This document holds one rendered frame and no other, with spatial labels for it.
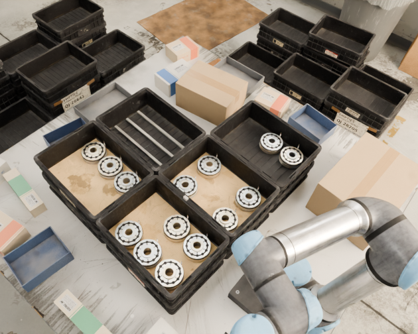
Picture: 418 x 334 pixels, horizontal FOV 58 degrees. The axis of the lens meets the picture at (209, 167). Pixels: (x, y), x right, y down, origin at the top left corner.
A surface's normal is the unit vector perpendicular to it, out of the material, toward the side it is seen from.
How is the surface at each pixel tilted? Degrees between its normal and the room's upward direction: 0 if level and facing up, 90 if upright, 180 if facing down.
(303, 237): 17
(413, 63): 73
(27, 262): 0
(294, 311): 6
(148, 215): 0
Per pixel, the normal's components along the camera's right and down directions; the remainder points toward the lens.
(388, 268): -0.74, 0.34
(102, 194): 0.06, -0.58
